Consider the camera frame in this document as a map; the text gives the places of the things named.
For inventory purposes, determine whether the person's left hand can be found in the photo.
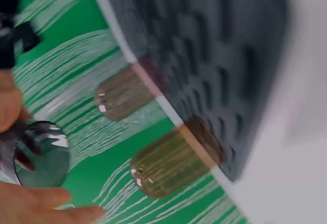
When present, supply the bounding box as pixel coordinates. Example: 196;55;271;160
0;72;107;224

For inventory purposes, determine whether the grey tinted drinking glass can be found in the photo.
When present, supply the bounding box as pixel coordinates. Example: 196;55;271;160
0;120;71;188

